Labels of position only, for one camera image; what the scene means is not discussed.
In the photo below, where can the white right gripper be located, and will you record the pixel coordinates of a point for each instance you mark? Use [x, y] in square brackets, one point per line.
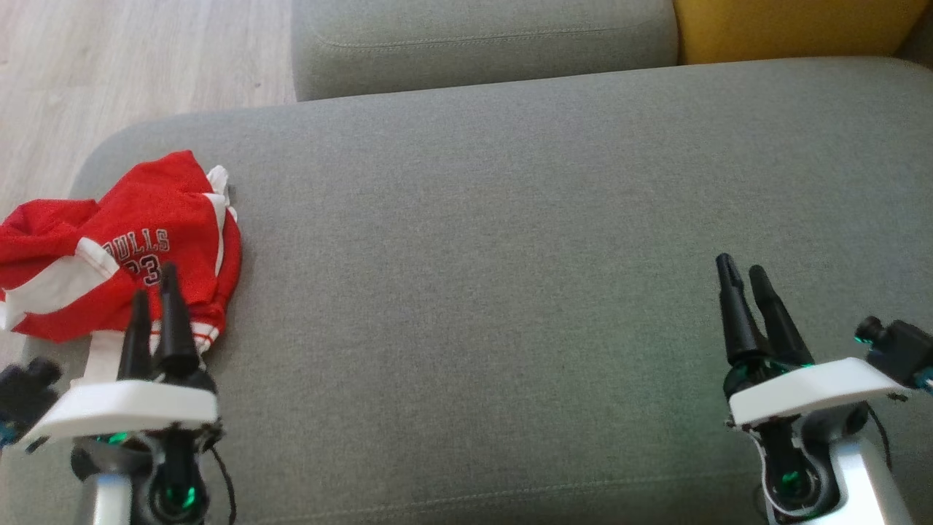
[809, 390]

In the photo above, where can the large grey sofa ottoman cushion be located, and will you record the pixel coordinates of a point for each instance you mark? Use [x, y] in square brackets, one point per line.
[510, 292]

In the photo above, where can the yellow sofa backrest cushion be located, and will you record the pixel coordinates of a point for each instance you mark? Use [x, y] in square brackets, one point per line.
[787, 29]

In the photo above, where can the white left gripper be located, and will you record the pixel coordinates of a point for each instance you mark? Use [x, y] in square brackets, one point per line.
[124, 408]

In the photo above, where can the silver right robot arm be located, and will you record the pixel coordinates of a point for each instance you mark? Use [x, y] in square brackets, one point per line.
[860, 481]

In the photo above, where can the grey sofa seat cushion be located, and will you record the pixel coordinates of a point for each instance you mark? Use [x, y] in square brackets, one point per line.
[481, 44]

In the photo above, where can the red Bulls 23 jersey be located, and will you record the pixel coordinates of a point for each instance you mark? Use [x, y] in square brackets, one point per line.
[182, 219]

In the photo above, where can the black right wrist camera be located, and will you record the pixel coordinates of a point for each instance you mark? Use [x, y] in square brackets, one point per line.
[900, 346]

